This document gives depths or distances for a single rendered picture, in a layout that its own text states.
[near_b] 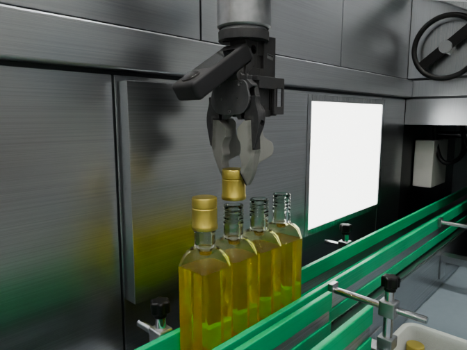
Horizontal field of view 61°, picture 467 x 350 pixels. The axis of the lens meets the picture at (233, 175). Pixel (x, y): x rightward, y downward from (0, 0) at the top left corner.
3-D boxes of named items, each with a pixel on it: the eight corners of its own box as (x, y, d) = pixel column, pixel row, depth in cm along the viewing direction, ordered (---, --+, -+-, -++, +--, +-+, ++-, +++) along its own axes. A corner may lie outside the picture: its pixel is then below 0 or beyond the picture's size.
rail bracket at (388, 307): (333, 321, 75) (336, 257, 73) (427, 357, 63) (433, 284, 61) (324, 326, 72) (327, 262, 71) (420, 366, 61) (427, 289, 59)
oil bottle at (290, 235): (276, 326, 73) (278, 215, 70) (301, 338, 69) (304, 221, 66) (256, 339, 69) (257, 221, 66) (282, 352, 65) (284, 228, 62)
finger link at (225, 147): (248, 178, 62) (255, 120, 60) (222, 182, 58) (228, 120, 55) (233, 173, 64) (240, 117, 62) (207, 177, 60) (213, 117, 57)
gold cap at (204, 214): (212, 233, 51) (211, 200, 50) (187, 230, 52) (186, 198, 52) (221, 226, 54) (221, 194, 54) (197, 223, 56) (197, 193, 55)
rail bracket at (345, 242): (328, 268, 103) (329, 218, 101) (352, 276, 98) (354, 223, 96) (320, 272, 100) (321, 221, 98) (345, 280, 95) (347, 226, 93)
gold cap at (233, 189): (233, 195, 60) (233, 166, 59) (251, 198, 57) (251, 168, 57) (216, 198, 57) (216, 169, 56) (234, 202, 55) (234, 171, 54)
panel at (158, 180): (370, 206, 128) (376, 99, 123) (379, 207, 126) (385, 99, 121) (124, 298, 63) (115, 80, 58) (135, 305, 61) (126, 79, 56)
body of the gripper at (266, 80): (285, 119, 58) (287, 34, 56) (247, 119, 52) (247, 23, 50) (246, 119, 63) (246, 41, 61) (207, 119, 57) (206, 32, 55)
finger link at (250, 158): (283, 180, 57) (276, 117, 57) (258, 185, 53) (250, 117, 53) (267, 180, 59) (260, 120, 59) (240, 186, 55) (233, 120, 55)
